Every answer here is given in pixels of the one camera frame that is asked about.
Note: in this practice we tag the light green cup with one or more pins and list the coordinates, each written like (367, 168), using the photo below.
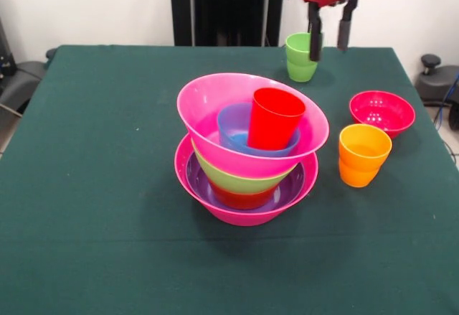
(299, 64)

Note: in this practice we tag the small magenta bowl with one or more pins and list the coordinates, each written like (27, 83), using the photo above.
(383, 114)

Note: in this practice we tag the red cup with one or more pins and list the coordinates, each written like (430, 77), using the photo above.
(272, 121)

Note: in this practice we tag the blue bowl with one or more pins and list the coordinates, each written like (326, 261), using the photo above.
(233, 121)

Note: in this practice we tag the large pink bowl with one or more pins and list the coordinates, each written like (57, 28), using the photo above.
(201, 92)
(244, 218)

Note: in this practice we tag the light green bowl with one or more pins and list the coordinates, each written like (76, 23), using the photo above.
(236, 182)

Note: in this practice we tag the orange-red bowl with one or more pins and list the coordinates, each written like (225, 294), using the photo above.
(244, 200)

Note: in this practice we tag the purple bowl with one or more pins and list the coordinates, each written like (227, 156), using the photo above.
(199, 186)

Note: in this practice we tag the orange cup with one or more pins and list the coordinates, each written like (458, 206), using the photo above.
(364, 160)

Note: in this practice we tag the dark green tablecloth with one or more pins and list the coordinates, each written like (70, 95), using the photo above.
(143, 257)

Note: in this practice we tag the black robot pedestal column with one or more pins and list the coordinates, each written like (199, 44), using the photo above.
(222, 6)

